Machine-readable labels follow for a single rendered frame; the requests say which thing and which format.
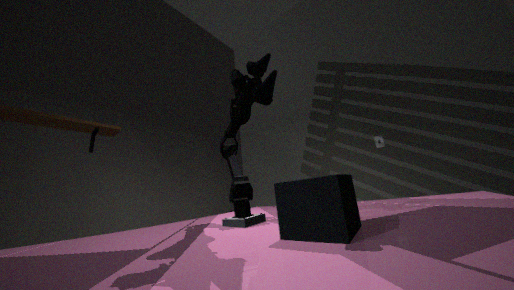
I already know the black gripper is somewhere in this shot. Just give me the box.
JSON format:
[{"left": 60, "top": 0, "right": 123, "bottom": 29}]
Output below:
[{"left": 241, "top": 53, "right": 278, "bottom": 105}]

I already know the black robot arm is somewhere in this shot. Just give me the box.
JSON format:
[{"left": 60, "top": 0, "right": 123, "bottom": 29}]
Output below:
[{"left": 220, "top": 69, "right": 254, "bottom": 218}]

